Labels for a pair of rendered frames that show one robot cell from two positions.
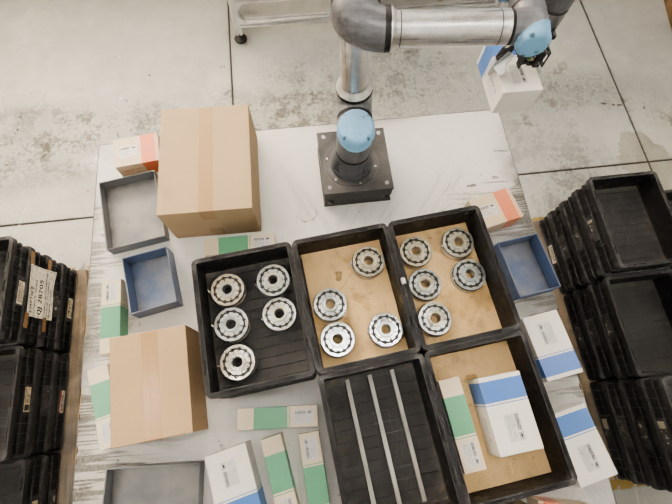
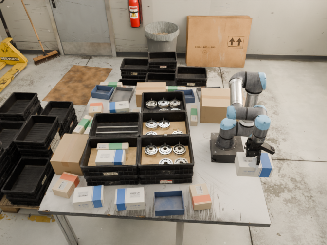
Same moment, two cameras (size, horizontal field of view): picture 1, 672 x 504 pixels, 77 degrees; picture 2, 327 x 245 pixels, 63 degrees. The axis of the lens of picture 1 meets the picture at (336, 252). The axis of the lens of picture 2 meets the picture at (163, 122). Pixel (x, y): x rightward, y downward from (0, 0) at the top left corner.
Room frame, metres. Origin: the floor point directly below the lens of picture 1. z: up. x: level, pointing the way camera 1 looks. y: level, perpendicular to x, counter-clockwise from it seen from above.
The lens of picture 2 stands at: (0.70, -1.65, 2.37)
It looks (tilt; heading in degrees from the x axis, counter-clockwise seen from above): 41 degrees down; 105
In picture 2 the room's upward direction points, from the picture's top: 1 degrees counter-clockwise
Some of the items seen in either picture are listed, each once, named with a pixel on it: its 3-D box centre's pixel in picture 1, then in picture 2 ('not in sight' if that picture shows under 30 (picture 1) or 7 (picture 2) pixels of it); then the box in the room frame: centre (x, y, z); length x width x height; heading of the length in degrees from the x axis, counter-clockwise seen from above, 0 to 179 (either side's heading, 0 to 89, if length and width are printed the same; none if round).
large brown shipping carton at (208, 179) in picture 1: (212, 172); (221, 105); (0.74, 0.45, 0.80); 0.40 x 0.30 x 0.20; 9
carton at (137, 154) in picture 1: (140, 155); not in sight; (0.83, 0.75, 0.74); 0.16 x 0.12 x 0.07; 106
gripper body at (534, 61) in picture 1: (534, 40); (254, 146); (0.94, -0.50, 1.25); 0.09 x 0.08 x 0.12; 10
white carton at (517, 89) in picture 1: (508, 75); (253, 164); (0.97, -0.49, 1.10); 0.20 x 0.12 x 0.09; 10
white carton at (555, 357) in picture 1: (545, 346); (130, 199); (0.21, -0.70, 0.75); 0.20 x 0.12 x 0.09; 18
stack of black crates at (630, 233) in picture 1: (604, 237); not in sight; (0.77, -1.21, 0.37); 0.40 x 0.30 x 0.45; 10
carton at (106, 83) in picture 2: not in sight; (111, 85); (-0.49, 0.63, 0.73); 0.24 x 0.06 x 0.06; 12
